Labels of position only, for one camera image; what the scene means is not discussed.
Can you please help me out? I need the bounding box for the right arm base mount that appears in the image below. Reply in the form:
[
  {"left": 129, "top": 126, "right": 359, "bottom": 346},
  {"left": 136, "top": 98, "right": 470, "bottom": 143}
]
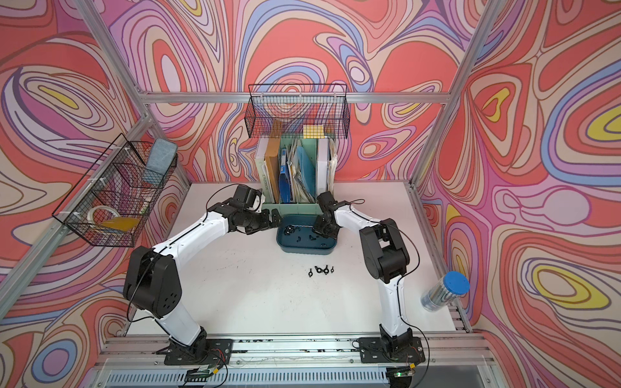
[{"left": 357, "top": 336, "right": 426, "bottom": 365}]

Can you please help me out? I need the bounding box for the black wire basket wall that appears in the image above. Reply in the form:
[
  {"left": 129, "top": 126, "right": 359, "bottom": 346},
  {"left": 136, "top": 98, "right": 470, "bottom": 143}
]
[
  {"left": 53, "top": 134, "right": 178, "bottom": 247},
  {"left": 244, "top": 82, "right": 351, "bottom": 139}
]

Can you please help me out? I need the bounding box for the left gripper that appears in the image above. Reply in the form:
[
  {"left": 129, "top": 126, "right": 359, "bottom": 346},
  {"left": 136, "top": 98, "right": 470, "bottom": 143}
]
[{"left": 241, "top": 206, "right": 284, "bottom": 234}]

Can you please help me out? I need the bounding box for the white tape roll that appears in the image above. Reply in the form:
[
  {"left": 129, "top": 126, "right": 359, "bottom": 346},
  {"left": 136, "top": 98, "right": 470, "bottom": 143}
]
[{"left": 87, "top": 205, "right": 120, "bottom": 225}]

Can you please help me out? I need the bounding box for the yellow pad in basket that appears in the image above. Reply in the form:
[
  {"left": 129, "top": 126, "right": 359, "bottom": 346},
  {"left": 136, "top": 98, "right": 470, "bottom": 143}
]
[{"left": 100, "top": 217, "right": 140, "bottom": 233}]

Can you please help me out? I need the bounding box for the black wire basket left wall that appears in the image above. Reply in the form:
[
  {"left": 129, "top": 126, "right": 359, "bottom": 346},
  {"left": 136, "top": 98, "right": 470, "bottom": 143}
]
[{"left": 53, "top": 134, "right": 178, "bottom": 247}]

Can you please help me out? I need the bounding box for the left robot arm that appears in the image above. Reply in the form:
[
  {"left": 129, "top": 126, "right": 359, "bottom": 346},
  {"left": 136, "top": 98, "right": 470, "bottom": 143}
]
[{"left": 123, "top": 204, "right": 281, "bottom": 364}]

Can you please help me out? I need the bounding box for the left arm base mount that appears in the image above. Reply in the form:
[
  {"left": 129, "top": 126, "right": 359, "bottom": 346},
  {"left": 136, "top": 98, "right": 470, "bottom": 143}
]
[{"left": 158, "top": 338, "right": 233, "bottom": 365}]

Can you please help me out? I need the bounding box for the brown folder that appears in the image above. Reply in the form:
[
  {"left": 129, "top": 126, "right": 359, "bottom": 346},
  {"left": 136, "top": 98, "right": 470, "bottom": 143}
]
[{"left": 265, "top": 137, "right": 281, "bottom": 204}]

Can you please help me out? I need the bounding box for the mint green file organizer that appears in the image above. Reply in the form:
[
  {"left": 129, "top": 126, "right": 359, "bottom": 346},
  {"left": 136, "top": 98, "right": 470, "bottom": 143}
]
[{"left": 255, "top": 138, "right": 337, "bottom": 215}]

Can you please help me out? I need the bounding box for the aluminium front rail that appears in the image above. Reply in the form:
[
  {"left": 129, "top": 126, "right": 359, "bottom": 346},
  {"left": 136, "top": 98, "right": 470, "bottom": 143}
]
[{"left": 82, "top": 332, "right": 508, "bottom": 387}]

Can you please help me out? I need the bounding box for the blue folder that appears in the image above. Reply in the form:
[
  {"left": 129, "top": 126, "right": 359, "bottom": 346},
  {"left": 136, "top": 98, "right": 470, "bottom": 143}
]
[{"left": 278, "top": 162, "right": 293, "bottom": 204}]

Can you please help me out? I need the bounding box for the blue lid clear jar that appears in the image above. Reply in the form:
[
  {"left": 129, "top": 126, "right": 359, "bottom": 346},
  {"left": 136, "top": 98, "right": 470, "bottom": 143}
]
[{"left": 420, "top": 271, "right": 470, "bottom": 312}]

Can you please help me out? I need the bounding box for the white binder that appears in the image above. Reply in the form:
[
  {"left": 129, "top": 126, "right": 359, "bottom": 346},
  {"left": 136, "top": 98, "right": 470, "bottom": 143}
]
[{"left": 315, "top": 138, "right": 330, "bottom": 197}]

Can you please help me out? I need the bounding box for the yellow sticky note pad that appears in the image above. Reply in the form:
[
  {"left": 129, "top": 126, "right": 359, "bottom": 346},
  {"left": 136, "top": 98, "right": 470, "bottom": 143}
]
[{"left": 302, "top": 124, "right": 325, "bottom": 139}]

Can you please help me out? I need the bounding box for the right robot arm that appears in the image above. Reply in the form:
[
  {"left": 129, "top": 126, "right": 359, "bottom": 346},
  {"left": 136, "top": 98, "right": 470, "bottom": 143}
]
[{"left": 313, "top": 201, "right": 413, "bottom": 359}]

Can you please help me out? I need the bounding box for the black wire basket back wall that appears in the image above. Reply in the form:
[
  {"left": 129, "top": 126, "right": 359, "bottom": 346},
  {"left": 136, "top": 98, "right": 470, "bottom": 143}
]
[{"left": 244, "top": 82, "right": 351, "bottom": 139}]

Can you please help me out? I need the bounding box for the grey blue sponge block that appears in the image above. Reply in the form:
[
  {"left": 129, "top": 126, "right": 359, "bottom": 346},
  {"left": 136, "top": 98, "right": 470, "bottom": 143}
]
[{"left": 146, "top": 138, "right": 178, "bottom": 176}]

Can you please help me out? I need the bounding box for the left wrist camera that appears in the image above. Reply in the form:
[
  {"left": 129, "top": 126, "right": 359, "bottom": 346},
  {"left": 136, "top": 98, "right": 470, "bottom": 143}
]
[{"left": 231, "top": 184, "right": 263, "bottom": 211}]

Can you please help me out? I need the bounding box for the teal plastic storage tray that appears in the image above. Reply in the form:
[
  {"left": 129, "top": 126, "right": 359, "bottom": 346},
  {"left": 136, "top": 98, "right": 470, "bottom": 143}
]
[{"left": 276, "top": 214, "right": 337, "bottom": 255}]

